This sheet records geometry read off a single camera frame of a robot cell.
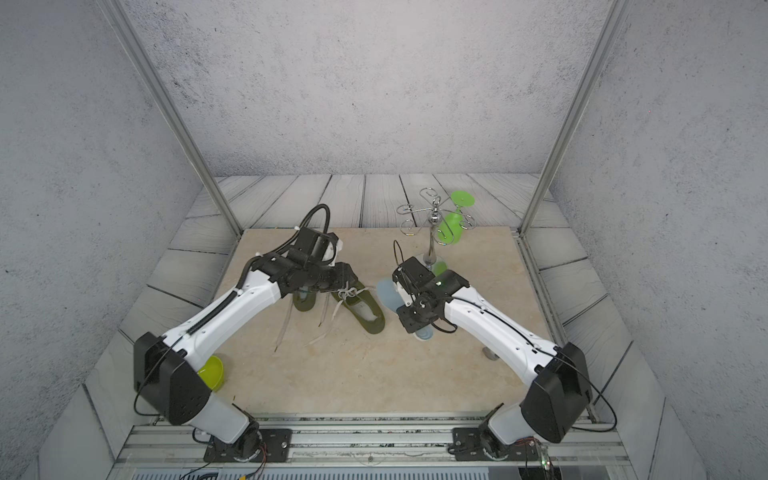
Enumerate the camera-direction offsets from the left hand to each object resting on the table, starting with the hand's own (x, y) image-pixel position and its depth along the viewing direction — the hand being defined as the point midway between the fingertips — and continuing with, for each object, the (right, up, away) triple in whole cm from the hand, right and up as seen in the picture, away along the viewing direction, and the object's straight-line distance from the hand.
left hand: (357, 281), depth 80 cm
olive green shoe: (-17, -8, +16) cm, 24 cm away
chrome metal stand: (+20, +18, +7) cm, 28 cm away
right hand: (+15, -10, -2) cm, 18 cm away
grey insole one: (+9, -6, +7) cm, 13 cm away
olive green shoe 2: (0, -10, +16) cm, 19 cm away
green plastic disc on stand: (+25, +14, +3) cm, 29 cm away
